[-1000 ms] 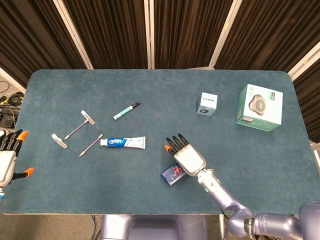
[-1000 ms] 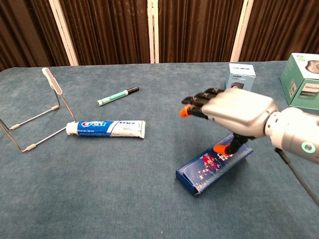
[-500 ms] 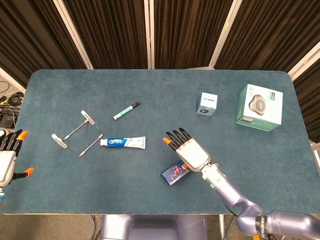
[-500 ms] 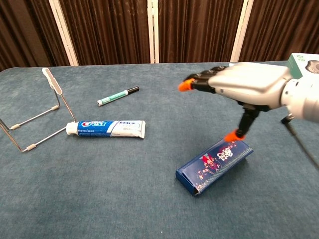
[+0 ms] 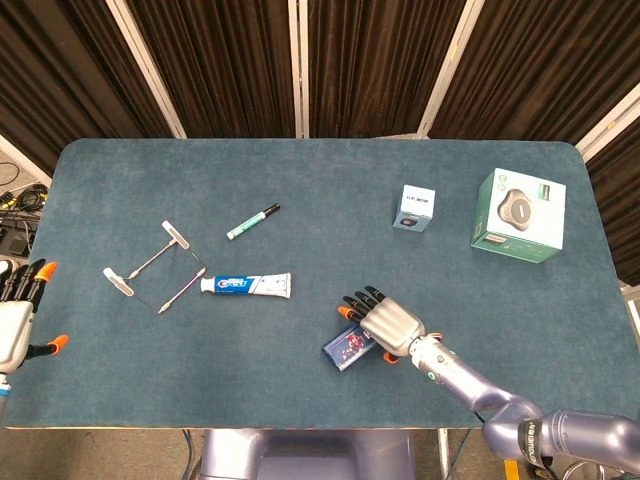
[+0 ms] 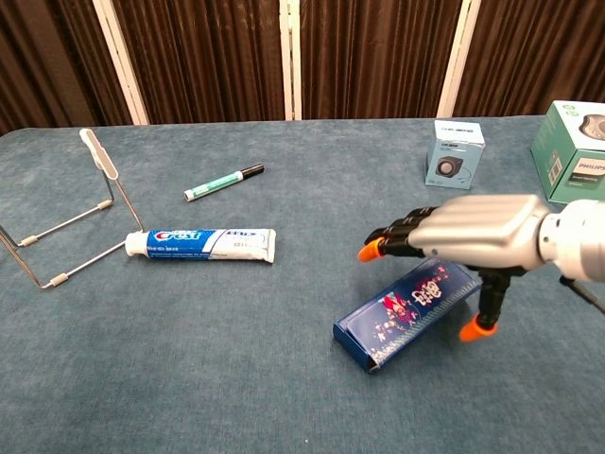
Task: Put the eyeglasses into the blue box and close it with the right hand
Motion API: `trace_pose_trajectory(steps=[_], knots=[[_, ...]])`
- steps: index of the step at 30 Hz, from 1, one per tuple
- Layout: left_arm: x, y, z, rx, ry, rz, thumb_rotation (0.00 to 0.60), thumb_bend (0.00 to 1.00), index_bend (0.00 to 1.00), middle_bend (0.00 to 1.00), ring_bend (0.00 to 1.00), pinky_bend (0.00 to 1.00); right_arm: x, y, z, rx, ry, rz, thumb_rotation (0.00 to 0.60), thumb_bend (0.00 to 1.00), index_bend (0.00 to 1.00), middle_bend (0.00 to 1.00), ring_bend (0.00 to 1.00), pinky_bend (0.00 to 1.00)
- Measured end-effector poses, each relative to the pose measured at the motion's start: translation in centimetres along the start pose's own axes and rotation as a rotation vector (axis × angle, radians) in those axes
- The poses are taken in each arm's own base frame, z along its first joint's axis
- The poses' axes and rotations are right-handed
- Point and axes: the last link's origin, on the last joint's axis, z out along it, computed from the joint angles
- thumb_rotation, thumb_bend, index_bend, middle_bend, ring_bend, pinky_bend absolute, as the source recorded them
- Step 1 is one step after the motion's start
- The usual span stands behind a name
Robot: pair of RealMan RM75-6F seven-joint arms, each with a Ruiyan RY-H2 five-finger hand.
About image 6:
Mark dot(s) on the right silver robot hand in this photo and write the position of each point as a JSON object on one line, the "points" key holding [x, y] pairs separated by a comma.
{"points": [[482, 232]]}

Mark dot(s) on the blue cardboard glasses case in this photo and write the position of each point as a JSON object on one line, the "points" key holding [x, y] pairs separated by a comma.
{"points": [[406, 312]]}

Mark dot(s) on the small light-blue speaker box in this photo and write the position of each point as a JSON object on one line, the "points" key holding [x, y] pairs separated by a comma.
{"points": [[454, 161]]}

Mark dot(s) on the green Philips box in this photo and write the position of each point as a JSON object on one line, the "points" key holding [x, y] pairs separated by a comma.
{"points": [[562, 142]]}

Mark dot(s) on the brown curtain panel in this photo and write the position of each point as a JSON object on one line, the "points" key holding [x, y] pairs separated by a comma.
{"points": [[47, 57], [203, 57], [543, 47], [373, 57]]}

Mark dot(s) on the green marker pen black cap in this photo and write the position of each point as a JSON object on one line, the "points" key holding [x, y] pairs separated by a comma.
{"points": [[222, 182]]}

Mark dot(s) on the blue tablecloth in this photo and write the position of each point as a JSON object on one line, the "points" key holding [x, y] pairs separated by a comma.
{"points": [[236, 354]]}

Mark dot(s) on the Crest toothpaste tube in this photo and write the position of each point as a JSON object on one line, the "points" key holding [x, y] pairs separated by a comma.
{"points": [[203, 242]]}

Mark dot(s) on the white screen frame post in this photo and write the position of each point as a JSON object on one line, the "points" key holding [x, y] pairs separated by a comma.
{"points": [[120, 61], [458, 57], [289, 57]]}

